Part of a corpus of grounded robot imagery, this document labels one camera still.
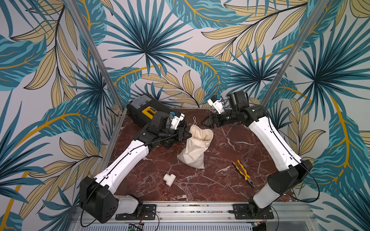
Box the right aluminium corner post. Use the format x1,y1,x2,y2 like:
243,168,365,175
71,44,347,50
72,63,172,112
260,0,329,106

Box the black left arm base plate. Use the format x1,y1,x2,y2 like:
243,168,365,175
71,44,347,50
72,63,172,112
115,204,157,220

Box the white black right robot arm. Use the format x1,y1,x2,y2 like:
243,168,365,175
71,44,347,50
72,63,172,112
206,90,313,213

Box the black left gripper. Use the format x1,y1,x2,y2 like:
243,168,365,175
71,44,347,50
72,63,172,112
158,126,192,141

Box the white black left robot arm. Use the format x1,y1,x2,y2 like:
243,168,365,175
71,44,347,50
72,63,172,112
80,111,191,223

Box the white plastic pipe tee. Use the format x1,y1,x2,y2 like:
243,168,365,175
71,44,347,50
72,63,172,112
163,174,176,187

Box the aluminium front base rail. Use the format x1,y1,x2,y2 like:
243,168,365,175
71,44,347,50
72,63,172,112
67,200,319,231

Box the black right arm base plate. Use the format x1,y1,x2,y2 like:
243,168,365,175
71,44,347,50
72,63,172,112
231,203,274,220

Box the black and yellow toolbox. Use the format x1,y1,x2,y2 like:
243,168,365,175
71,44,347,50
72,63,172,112
127,94,179,129

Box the yellow black pliers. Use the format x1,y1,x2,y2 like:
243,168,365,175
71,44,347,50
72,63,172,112
233,160,255,187

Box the left aluminium corner post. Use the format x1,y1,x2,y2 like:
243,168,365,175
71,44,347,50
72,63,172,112
64,0,125,112

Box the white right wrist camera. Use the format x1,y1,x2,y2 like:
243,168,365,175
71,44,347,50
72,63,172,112
207,95,225,115

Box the aluminium corner post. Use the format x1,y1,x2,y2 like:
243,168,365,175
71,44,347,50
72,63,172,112
64,0,125,112
260,0,329,106

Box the cream cloth soil bag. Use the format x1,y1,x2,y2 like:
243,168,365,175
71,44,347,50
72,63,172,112
177,116,214,169

